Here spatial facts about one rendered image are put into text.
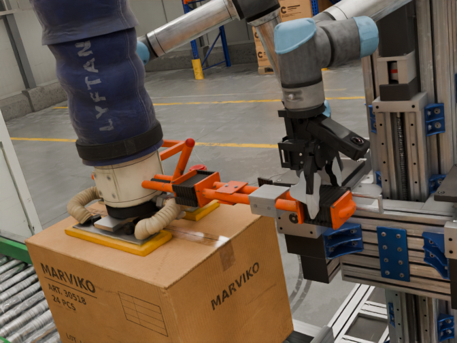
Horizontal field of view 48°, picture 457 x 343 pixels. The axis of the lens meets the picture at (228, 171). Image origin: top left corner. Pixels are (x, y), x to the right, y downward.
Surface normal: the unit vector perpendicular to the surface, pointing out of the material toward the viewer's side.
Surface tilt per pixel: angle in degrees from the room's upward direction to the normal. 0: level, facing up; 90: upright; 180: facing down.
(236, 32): 90
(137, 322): 90
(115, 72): 70
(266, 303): 90
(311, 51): 87
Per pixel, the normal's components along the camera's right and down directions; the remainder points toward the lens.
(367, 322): -0.19, -0.92
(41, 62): 0.80, 0.05
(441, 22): -0.57, 0.38
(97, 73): 0.11, -0.02
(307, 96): 0.04, 0.33
